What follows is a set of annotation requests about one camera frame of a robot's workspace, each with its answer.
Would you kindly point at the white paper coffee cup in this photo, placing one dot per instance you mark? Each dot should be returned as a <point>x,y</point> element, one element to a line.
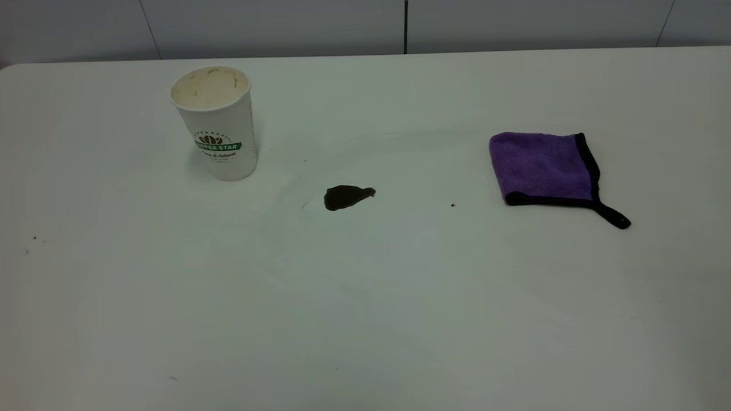
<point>217,125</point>

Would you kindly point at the dark brown coffee spill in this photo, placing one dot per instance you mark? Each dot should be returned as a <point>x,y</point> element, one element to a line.
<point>342,197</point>

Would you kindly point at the purple microfiber cloth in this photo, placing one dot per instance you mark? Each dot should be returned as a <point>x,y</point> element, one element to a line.
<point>537,165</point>

